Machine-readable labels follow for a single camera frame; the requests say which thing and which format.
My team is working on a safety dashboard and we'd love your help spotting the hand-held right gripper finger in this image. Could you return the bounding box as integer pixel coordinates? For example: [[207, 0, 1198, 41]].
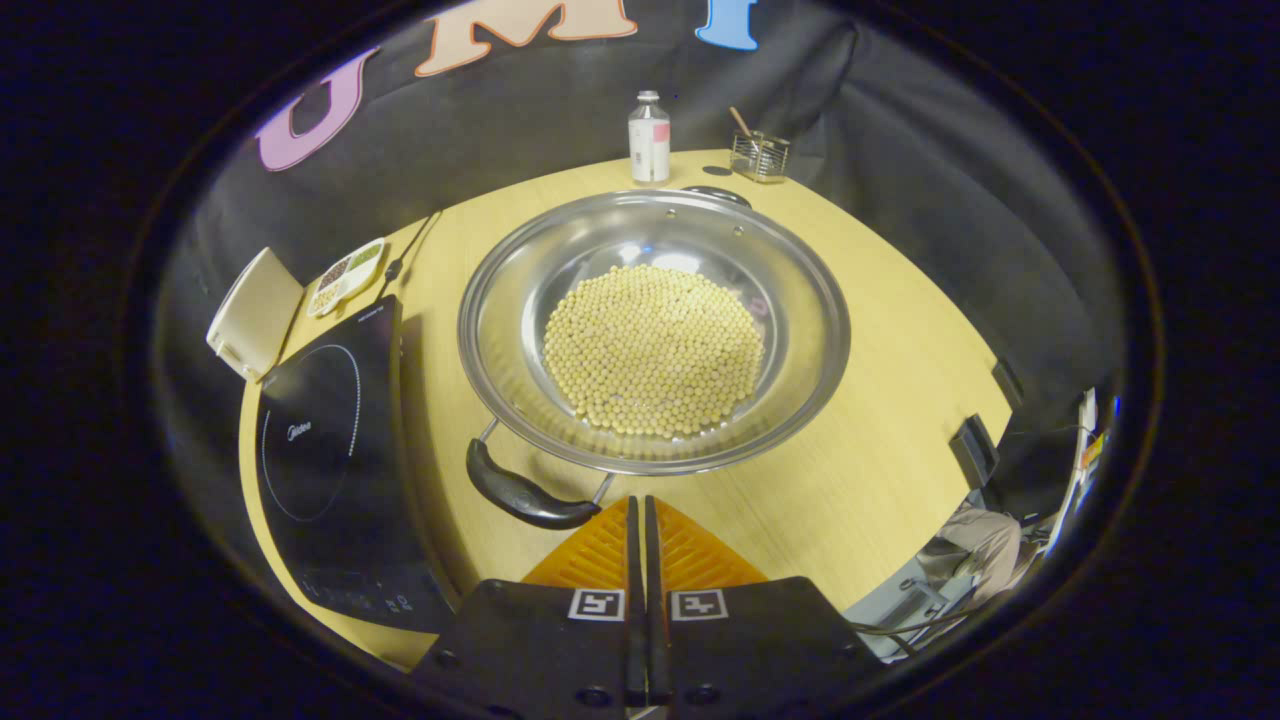
[[645, 495, 887, 719], [412, 495, 644, 719]]

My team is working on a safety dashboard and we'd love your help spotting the steel pot with black handles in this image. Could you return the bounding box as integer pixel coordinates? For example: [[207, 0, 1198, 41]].
[[458, 185, 853, 531]]

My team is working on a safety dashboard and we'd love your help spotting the black induction cooktop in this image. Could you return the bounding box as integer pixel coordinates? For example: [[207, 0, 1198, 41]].
[[255, 295, 457, 634]]

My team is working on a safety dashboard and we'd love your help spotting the pile of soybeans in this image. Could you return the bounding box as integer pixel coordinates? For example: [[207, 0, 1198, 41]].
[[542, 264, 766, 439]]

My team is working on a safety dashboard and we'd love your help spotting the person's leg in khaki trousers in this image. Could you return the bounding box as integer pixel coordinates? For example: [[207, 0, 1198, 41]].
[[918, 503, 1023, 604]]

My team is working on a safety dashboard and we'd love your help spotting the white divided dish with beans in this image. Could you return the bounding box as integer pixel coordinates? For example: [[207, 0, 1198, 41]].
[[307, 238, 387, 319]]

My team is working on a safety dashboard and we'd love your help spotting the clear bottle with white label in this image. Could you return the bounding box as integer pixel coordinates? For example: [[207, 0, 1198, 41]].
[[628, 91, 672, 185]]

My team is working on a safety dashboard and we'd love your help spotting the cream plastic box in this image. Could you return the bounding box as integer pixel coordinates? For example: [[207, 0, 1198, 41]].
[[207, 248, 305, 382]]

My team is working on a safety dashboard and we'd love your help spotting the black backdrop cloth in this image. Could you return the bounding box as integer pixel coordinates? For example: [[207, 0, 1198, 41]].
[[150, 0, 1126, 481]]

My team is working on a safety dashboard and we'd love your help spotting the black power cable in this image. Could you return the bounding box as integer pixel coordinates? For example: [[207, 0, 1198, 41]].
[[380, 212, 441, 301]]

